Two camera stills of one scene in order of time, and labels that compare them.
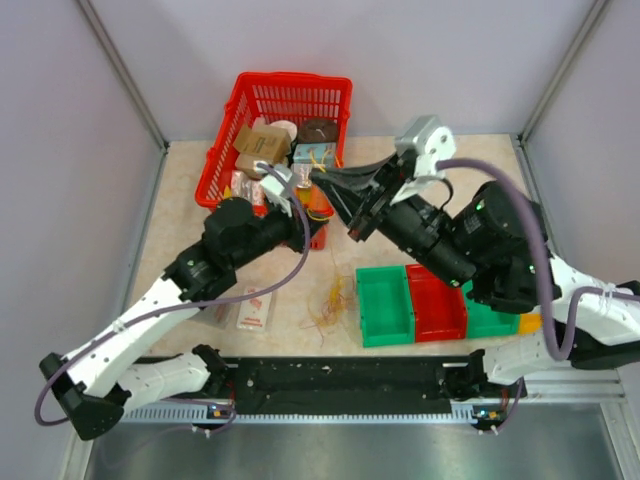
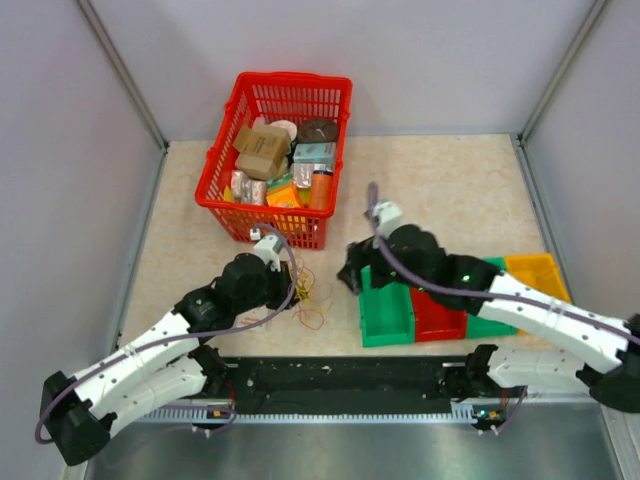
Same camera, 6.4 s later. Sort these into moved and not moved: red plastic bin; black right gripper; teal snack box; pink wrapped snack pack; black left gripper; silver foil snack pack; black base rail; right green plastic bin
Moved: black left gripper; black right gripper
Not moved: silver foil snack pack; red plastic bin; pink wrapped snack pack; right green plastic bin; black base rail; teal snack box
